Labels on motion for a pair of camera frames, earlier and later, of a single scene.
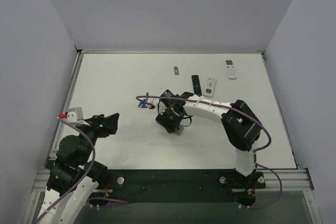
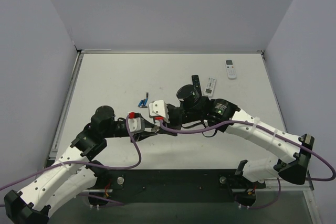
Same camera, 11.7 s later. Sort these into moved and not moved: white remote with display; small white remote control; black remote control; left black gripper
Moved: left black gripper
Not moved: black remote control; white remote with display; small white remote control
